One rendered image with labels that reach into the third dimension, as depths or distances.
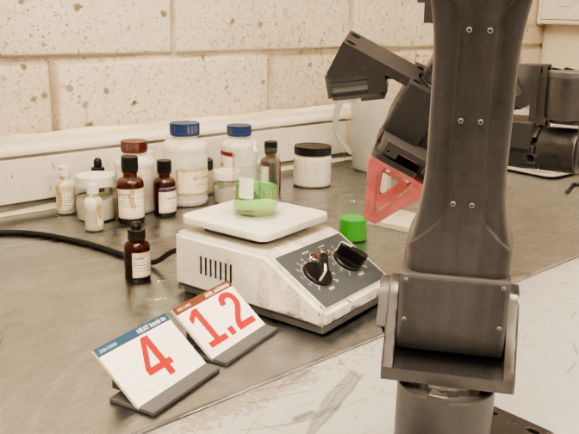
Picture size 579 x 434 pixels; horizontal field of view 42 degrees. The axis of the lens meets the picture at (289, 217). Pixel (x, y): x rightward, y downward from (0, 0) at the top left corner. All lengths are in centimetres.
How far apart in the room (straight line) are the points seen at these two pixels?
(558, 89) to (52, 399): 67
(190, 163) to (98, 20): 27
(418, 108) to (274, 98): 83
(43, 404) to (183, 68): 83
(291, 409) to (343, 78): 30
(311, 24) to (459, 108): 114
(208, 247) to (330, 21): 88
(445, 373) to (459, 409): 2
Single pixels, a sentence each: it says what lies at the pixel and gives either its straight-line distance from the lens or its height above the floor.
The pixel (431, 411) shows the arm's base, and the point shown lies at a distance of 49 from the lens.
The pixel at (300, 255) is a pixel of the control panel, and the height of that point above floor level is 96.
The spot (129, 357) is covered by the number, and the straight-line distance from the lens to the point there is 64.
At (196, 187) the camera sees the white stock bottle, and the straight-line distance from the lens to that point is 120.
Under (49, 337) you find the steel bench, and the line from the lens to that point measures 76.
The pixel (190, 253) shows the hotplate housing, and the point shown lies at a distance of 82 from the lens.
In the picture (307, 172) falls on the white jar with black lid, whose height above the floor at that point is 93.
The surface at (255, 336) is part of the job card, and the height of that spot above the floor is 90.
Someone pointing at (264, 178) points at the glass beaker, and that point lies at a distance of 79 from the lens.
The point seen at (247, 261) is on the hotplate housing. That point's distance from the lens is 76.
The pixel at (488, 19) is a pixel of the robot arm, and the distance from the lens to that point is 43.
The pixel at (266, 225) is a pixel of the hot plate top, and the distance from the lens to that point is 78.
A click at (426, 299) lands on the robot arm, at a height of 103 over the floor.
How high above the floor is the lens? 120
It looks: 15 degrees down
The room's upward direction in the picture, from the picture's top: 1 degrees clockwise
